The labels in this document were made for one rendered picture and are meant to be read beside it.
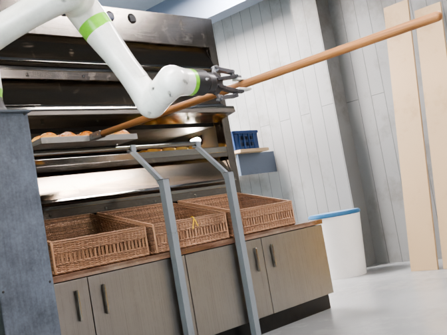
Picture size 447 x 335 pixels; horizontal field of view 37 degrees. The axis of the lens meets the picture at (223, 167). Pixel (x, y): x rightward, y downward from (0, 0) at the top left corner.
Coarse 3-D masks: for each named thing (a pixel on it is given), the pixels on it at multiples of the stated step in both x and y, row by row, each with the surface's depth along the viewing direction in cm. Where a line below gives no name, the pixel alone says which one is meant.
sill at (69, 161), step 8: (144, 152) 408; (152, 152) 412; (160, 152) 417; (168, 152) 422; (176, 152) 426; (184, 152) 431; (192, 152) 436; (208, 152) 446; (216, 152) 452; (40, 160) 357; (48, 160) 360; (56, 160) 364; (64, 160) 367; (72, 160) 371; (80, 160) 375; (88, 160) 379; (96, 160) 382; (104, 160) 386; (112, 160) 390; (120, 160) 395
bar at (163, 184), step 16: (144, 144) 361; (160, 144) 369; (176, 144) 377; (192, 144) 386; (144, 160) 350; (208, 160) 382; (160, 176) 341; (224, 176) 373; (160, 192) 338; (240, 224) 370; (176, 240) 336; (240, 240) 368; (176, 256) 334; (240, 256) 369; (176, 272) 334; (176, 288) 335; (256, 320) 366
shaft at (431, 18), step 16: (432, 16) 192; (384, 32) 203; (400, 32) 200; (336, 48) 216; (352, 48) 212; (288, 64) 230; (304, 64) 225; (256, 80) 241; (208, 96) 258; (112, 128) 302
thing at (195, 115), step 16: (32, 112) 342; (48, 112) 349; (64, 112) 355; (80, 112) 363; (96, 112) 370; (112, 112) 378; (128, 112) 386; (176, 112) 412; (192, 112) 422; (208, 112) 433; (224, 112) 444; (32, 128) 361
